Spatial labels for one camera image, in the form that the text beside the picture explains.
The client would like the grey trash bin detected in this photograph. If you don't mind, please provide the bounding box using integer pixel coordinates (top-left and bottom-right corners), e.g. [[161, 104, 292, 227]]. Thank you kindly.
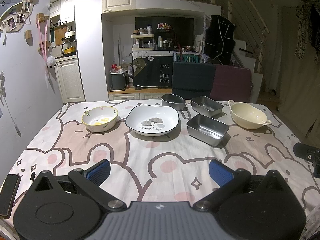
[[110, 72, 126, 90]]

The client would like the cream two-handled bowl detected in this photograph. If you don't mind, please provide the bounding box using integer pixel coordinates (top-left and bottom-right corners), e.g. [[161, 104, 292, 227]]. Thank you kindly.
[[228, 100, 272, 130]]

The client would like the bear print tablecloth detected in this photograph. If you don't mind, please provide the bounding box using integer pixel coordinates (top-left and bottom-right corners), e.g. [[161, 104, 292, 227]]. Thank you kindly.
[[10, 100, 319, 239]]

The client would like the black hanging jacket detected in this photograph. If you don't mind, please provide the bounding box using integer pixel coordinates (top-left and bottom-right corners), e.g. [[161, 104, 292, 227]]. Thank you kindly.
[[204, 15, 235, 66]]

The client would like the rectangular steel tin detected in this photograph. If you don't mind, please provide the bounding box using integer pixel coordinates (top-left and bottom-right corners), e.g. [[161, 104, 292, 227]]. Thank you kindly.
[[187, 114, 229, 147], [191, 96, 223, 118]]

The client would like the round steel pan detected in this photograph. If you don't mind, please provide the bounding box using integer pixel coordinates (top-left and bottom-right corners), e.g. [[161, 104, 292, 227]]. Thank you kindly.
[[161, 94, 186, 111]]

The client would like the yellow-rimmed lemon bowl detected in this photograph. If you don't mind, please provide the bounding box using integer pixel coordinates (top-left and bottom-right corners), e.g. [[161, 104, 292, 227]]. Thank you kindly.
[[81, 106, 118, 133]]

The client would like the black smartphone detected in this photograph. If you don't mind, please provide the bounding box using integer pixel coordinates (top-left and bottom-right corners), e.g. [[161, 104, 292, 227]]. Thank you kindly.
[[0, 174, 21, 219]]

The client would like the black marker pen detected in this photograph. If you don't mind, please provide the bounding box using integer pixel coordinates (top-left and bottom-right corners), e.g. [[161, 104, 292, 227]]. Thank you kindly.
[[30, 172, 35, 181]]

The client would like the white shelf rack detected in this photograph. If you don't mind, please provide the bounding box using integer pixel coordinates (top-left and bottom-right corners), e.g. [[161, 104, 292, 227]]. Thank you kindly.
[[131, 34, 154, 51]]

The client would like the wooden low drawer bench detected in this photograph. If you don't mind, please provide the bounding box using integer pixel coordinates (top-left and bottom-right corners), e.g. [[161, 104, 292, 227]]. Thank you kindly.
[[108, 87, 172, 100]]

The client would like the black have-a-nice-day cabinet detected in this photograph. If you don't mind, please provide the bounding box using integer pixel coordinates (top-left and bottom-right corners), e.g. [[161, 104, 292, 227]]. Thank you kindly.
[[132, 50, 174, 88]]

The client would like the white square leaf plate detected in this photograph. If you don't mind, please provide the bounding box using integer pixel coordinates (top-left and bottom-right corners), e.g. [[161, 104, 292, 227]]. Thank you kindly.
[[125, 105, 179, 137]]

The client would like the white kitchen cabinet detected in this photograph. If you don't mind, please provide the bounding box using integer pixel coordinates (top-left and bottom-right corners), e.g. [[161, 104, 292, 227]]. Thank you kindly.
[[55, 55, 85, 103]]

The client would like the dark blue cushion chair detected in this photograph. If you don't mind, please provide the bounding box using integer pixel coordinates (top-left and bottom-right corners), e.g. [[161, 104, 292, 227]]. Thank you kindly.
[[172, 61, 216, 100]]

